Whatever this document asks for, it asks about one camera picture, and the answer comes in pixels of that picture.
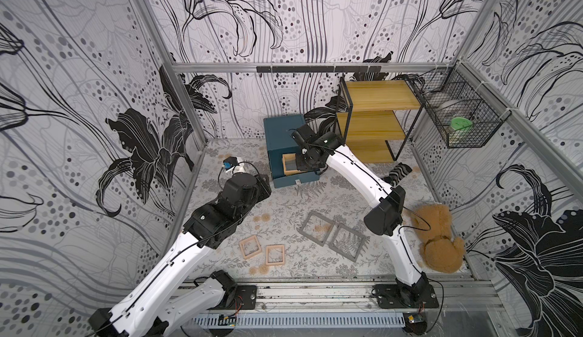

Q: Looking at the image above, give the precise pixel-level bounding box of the yellow brooch box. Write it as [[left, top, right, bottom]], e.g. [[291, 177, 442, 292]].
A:
[[282, 153, 302, 176]]

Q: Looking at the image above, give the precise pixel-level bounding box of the teal top drawer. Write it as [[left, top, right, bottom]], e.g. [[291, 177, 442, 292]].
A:
[[267, 148, 320, 188]]

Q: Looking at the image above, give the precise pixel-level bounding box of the teal drawer cabinet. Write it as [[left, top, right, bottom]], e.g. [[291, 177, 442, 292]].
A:
[[264, 114, 305, 152]]

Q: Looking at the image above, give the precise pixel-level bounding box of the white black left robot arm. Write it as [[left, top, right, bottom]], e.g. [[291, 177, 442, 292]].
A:
[[89, 172, 272, 336]]

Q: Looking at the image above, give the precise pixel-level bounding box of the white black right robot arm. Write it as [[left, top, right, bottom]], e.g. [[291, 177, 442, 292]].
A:
[[291, 124, 428, 294]]

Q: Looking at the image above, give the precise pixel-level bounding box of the pink brooch box left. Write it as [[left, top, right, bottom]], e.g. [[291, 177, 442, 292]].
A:
[[239, 235, 263, 260]]

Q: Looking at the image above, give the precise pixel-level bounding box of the pink brooch box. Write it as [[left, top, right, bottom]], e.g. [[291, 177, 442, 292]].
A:
[[265, 244, 285, 267], [239, 235, 263, 260]]

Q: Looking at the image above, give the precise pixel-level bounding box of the pink brooch box right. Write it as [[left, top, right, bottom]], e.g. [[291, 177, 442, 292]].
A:
[[265, 244, 285, 267]]

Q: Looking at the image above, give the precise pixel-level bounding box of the grey brooch box left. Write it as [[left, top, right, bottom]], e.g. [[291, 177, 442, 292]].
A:
[[298, 211, 335, 247]]

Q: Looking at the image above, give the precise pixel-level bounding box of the grey brooch box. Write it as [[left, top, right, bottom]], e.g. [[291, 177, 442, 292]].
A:
[[328, 223, 367, 263], [298, 211, 335, 247]]

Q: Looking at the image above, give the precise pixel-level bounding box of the grey brooch box right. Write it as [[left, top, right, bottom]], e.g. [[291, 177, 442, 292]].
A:
[[328, 223, 367, 263]]

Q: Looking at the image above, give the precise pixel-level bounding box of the wooden metal shelf rack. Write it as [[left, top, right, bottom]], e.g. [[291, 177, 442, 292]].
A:
[[335, 74, 424, 163]]

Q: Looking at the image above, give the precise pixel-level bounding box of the black white striped sock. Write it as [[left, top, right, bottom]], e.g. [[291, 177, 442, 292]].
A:
[[382, 162, 412, 187]]

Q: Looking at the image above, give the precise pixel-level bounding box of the small circuit board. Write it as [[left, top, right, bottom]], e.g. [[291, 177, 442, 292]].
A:
[[217, 314, 238, 328]]

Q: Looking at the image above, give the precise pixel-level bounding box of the white bowl in basket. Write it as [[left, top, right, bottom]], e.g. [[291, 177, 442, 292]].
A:
[[437, 100, 464, 112]]

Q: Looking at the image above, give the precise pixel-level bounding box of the green lid in basket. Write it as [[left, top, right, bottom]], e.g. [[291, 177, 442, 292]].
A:
[[449, 117, 474, 132]]

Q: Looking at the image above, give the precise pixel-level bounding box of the brown teddy bear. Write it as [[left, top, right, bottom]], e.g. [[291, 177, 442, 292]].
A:
[[409, 203, 465, 273]]

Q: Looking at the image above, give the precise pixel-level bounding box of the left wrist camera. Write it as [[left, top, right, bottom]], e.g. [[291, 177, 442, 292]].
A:
[[223, 156, 247, 175]]

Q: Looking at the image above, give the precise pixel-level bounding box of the black bar on rail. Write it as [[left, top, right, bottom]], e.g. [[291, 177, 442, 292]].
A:
[[256, 65, 382, 73]]

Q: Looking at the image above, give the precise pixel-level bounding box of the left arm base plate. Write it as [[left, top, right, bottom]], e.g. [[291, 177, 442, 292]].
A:
[[213, 285, 257, 312]]

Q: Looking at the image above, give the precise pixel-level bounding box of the black wire basket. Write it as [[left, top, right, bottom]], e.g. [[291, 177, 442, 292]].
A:
[[407, 66, 511, 149]]

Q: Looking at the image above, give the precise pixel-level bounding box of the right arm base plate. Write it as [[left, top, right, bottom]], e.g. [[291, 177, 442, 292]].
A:
[[371, 273, 440, 310]]

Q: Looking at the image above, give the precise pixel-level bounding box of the grey slotted cable duct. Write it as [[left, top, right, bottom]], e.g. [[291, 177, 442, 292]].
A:
[[193, 312, 405, 329]]

